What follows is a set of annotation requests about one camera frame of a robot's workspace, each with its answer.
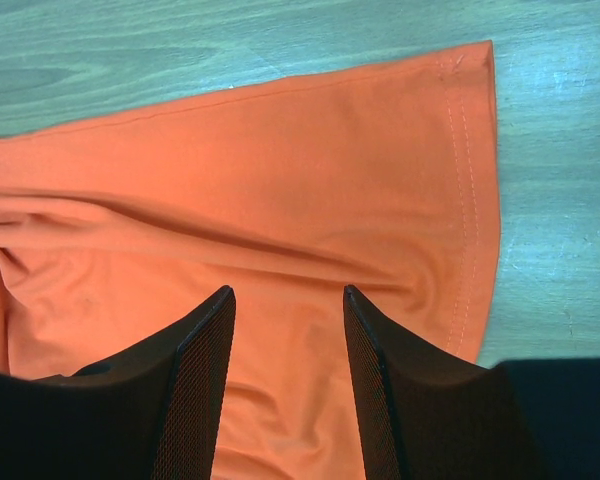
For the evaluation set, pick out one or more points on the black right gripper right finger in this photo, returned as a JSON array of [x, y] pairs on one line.
[[423, 413]]

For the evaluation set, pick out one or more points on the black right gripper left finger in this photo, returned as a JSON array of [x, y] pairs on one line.
[[150, 411]]

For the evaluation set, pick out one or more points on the orange t-shirt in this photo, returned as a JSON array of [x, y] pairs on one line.
[[382, 176]]

